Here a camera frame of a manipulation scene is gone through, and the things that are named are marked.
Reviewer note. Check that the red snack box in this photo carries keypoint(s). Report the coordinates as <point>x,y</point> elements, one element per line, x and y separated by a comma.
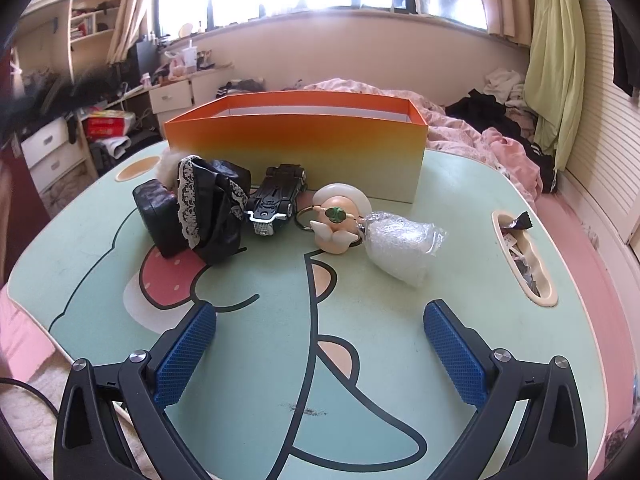
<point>107,124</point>

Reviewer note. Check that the black quilted pouch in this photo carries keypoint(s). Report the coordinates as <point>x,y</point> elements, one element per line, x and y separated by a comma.
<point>158,209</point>

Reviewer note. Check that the white drawer nightstand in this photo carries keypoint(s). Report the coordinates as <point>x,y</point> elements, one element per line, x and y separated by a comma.
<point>194,90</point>

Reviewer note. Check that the white drawer cabinet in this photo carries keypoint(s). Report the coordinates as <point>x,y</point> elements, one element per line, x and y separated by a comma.
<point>49,154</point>

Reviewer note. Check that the dark hanging garment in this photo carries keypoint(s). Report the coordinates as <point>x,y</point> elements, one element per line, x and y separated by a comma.
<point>625,59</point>

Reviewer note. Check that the green curtain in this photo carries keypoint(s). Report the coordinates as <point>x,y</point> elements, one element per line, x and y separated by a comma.
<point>555,78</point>

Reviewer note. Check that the wall bookshelf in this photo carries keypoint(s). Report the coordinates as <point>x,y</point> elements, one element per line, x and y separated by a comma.
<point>91,17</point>

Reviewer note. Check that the clear bubble wrap bag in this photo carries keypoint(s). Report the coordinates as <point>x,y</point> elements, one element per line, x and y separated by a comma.
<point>401,247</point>

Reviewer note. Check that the green cartoon lap table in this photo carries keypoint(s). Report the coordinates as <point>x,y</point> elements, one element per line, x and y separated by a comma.
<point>320,368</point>

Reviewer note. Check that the orange gradient cardboard box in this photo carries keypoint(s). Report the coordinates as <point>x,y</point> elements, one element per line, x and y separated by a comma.
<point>375,143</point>

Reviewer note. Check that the grey clothes pile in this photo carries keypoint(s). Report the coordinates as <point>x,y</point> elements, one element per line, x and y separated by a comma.
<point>235,86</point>

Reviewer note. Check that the beige left curtain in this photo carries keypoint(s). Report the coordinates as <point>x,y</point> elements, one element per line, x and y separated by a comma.
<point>127,28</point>

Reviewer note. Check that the black wrapped candy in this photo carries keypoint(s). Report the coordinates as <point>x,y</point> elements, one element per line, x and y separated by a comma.
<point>521,223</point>

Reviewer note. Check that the white clothes pile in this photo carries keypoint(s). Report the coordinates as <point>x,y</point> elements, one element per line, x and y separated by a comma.
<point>507,87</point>

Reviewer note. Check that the black clothes pile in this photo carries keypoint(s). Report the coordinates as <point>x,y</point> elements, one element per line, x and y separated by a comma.
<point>483,111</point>

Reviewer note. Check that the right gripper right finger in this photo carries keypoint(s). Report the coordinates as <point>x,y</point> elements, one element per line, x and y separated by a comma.
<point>551,442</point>

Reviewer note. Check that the black toy car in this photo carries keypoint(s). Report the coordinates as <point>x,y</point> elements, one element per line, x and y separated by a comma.
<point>274,203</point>

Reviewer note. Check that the pink angel figurine keychain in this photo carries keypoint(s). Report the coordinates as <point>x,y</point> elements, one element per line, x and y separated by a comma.
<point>333,217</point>

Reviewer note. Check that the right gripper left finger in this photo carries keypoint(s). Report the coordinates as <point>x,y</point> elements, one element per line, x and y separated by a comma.
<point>89,441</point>

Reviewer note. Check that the beige fur pompom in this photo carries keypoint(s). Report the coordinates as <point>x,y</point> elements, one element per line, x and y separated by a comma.
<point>166,169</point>

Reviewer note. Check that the black lace-trimmed bag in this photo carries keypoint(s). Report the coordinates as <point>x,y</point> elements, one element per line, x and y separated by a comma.
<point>212,198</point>

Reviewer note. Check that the white drink cup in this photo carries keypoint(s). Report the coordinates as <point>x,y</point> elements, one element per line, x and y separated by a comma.
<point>190,58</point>

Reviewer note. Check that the pink floral duvet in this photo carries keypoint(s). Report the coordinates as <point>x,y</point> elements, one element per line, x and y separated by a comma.
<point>455,136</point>

